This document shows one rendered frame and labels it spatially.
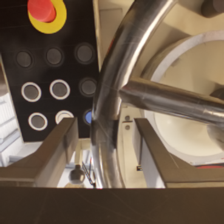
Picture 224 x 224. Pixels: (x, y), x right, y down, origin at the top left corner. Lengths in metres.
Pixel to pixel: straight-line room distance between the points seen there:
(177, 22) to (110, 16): 0.13
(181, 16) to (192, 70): 0.16
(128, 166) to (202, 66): 0.29
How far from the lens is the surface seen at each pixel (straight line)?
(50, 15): 0.24
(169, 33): 0.38
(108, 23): 0.36
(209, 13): 0.39
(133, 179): 0.47
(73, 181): 0.41
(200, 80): 0.27
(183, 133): 0.28
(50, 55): 0.26
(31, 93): 0.28
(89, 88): 0.25
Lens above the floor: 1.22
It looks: 18 degrees up
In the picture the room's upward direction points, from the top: 175 degrees clockwise
